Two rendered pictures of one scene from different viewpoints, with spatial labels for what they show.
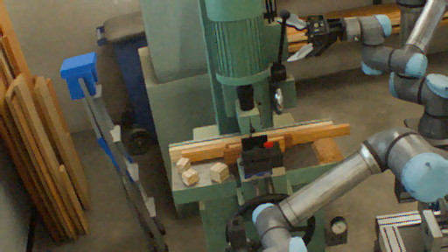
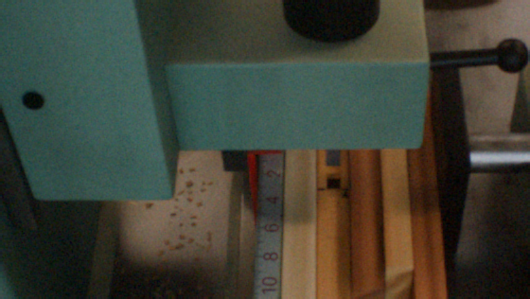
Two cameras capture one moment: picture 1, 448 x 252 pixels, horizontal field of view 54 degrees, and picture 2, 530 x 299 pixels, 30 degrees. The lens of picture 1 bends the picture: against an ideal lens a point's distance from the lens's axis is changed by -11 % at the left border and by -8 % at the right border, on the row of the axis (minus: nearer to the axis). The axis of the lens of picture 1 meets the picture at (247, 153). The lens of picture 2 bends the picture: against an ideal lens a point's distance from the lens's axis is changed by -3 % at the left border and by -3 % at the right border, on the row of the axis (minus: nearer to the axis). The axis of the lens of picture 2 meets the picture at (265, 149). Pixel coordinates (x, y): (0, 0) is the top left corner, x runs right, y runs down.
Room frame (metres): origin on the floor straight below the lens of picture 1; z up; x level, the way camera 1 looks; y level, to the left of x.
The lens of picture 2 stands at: (1.44, 0.38, 1.44)
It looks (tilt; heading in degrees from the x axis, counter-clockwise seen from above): 50 degrees down; 279
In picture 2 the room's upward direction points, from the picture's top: 5 degrees counter-clockwise
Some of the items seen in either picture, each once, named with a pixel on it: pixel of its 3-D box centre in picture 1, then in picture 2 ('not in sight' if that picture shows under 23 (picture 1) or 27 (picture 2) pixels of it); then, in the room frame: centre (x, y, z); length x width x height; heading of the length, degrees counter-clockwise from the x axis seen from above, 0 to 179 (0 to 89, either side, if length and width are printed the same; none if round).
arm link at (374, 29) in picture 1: (372, 28); not in sight; (1.40, -0.45, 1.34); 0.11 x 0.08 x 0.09; 94
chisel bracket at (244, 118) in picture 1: (248, 116); (296, 70); (1.49, -0.02, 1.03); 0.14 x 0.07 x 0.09; 4
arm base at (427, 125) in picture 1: (437, 119); not in sight; (1.56, -0.78, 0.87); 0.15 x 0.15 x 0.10
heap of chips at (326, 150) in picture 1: (326, 146); not in sight; (1.40, -0.28, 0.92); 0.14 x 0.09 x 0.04; 4
